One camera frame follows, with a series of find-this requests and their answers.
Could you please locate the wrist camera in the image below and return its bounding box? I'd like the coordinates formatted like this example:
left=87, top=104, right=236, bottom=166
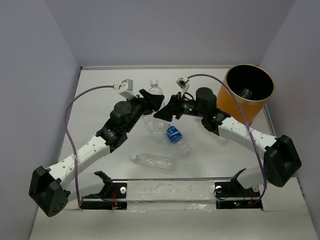
left=113, top=79, right=137, bottom=100
left=176, top=77, right=190, bottom=96

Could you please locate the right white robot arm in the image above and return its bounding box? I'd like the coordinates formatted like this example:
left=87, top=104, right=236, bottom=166
left=154, top=87, right=302, bottom=196

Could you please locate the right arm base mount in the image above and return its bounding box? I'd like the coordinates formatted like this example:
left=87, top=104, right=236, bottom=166
left=213, top=168, right=263, bottom=210

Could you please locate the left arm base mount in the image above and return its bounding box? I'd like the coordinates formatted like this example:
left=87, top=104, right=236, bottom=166
left=80, top=171, right=128, bottom=210

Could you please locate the clear bottle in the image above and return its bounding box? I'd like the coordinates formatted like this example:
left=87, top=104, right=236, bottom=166
left=214, top=135, right=228, bottom=146
left=143, top=114, right=168, bottom=144
left=130, top=153, right=177, bottom=173
left=148, top=79, right=166, bottom=122
left=237, top=87, right=253, bottom=100

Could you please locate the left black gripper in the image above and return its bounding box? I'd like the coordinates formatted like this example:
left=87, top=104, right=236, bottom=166
left=123, top=90, right=165, bottom=134

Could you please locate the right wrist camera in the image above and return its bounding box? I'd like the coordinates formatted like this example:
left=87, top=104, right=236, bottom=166
left=176, top=77, right=190, bottom=96

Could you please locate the clear bottle front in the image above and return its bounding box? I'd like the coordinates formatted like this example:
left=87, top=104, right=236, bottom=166
left=130, top=153, right=177, bottom=173

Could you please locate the blue label bottle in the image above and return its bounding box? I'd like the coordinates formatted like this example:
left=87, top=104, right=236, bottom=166
left=166, top=124, right=191, bottom=159

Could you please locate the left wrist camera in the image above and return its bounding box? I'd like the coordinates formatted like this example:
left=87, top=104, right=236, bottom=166
left=113, top=79, right=137, bottom=100

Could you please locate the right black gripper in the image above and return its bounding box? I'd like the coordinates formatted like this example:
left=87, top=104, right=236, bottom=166
left=153, top=91, right=206, bottom=121

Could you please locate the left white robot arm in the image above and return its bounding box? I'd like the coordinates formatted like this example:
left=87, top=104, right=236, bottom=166
left=28, top=89, right=165, bottom=217

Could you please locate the orange bin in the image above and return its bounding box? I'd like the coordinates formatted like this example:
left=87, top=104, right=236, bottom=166
left=217, top=64, right=276, bottom=124

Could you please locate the metal rail front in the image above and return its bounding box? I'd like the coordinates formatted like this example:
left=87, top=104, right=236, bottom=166
left=112, top=177, right=232, bottom=182

